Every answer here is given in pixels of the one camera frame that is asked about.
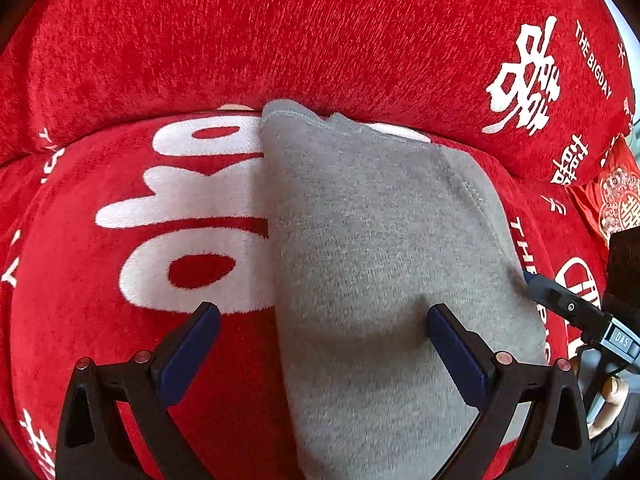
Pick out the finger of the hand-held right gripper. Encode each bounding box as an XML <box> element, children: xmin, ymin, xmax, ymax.
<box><xmin>522</xmin><ymin>269</ymin><xmax>615</xmax><ymax>335</ymax></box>

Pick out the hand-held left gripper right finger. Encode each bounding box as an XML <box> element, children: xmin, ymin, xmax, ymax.
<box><xmin>426</xmin><ymin>303</ymin><xmax>593</xmax><ymax>480</ymax></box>

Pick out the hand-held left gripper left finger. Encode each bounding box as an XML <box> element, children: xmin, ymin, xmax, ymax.
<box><xmin>54</xmin><ymin>301</ymin><xmax>222</xmax><ymax>480</ymax></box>

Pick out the grey fleece garment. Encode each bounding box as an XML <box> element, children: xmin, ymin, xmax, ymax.
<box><xmin>260</xmin><ymin>99</ymin><xmax>551</xmax><ymax>480</ymax></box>

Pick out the person's right hand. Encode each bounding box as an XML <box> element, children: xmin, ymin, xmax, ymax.
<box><xmin>586</xmin><ymin>376</ymin><xmax>629</xmax><ymax>440</ymax></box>

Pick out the red ornate patterned cushion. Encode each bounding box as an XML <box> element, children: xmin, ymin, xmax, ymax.
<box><xmin>567</xmin><ymin>134</ymin><xmax>640</xmax><ymax>250</ymax></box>

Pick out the red printed sofa cover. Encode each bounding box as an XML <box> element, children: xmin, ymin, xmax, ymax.
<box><xmin>0</xmin><ymin>105</ymin><xmax>611</xmax><ymax>480</ymax></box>

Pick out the red printed back cushion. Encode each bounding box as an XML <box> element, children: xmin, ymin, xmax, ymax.
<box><xmin>0</xmin><ymin>0</ymin><xmax>637</xmax><ymax>187</ymax></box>

